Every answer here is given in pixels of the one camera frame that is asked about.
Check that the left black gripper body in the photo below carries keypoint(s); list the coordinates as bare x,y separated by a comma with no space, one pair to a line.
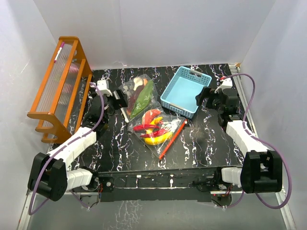
116,104

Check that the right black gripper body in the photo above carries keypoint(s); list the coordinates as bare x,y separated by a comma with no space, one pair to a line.
214,97

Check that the light blue plastic basket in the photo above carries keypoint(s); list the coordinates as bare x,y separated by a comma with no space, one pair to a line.
180,94

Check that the red fake chili pepper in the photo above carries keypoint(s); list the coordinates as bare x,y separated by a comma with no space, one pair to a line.
145,127

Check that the clear zip bag red slider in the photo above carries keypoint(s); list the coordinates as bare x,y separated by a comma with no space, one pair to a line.
172,122

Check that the yellow fake banana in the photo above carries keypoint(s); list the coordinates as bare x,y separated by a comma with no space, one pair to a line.
159,136

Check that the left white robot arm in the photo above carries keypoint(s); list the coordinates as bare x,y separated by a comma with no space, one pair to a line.
50,175

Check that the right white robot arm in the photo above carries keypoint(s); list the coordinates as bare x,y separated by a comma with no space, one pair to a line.
262,169

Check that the clear bag with green leaf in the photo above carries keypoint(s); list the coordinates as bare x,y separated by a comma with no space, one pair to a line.
141,95

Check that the orange wooden rack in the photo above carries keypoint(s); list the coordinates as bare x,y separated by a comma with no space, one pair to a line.
61,99

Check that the pink white marker pen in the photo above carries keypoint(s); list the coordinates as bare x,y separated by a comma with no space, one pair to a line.
59,51

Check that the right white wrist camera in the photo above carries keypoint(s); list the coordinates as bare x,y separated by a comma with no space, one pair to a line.
226,84

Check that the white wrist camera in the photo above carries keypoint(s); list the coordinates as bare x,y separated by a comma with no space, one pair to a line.
103,87
226,84

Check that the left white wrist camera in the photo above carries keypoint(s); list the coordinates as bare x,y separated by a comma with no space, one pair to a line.
103,87

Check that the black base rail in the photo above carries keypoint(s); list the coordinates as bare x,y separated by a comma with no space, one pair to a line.
197,184

